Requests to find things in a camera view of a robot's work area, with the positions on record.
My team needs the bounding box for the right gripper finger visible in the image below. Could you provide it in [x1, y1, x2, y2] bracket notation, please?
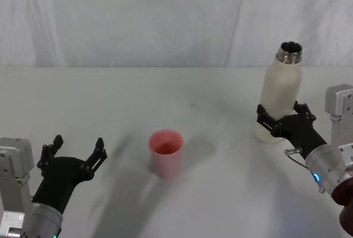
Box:
[292, 100, 317, 125]
[256, 104, 280, 137]

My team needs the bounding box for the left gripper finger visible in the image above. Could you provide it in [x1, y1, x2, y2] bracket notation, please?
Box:
[81, 137, 108, 177]
[36, 135, 65, 170]

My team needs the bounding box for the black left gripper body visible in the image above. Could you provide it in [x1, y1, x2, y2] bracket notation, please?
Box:
[31, 156, 95, 215]

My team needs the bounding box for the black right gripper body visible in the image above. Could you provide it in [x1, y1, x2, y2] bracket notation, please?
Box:
[271, 113, 329, 160]

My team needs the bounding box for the cream vacuum bottle steel neck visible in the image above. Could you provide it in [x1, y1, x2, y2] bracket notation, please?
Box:
[253, 40, 304, 143]

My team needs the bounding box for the white table cloth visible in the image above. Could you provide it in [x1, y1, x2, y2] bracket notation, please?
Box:
[0, 66, 353, 238]

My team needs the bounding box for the pink cup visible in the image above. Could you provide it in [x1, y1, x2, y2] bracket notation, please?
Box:
[148, 129, 184, 180]

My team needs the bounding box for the white curtain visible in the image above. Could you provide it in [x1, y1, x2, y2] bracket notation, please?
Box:
[0, 0, 353, 68]

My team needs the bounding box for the thin cable with silver plug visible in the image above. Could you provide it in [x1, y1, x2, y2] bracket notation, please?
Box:
[285, 147, 314, 171]

